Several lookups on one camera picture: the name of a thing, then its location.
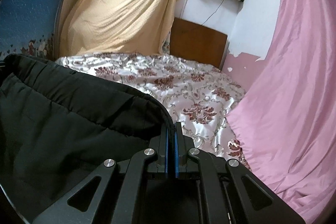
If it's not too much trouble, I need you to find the black padded garment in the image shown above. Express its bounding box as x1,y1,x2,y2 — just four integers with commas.
1,54,174,221

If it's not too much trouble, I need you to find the pink curtain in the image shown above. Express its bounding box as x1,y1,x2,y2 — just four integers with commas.
227,0,335,223

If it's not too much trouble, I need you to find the floral satin bedspread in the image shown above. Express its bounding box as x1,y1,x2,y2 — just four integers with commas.
56,53,249,166

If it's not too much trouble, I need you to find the brown wooden headboard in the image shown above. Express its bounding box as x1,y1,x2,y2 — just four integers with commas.
170,18,227,69

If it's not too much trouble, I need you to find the beige hanging cloth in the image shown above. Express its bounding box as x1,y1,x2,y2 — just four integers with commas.
59,0,178,57

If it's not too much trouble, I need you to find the blue patterned curtain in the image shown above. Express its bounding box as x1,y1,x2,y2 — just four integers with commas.
1,0,60,60

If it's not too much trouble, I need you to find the black wall cable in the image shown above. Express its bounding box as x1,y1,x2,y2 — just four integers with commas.
199,0,228,28

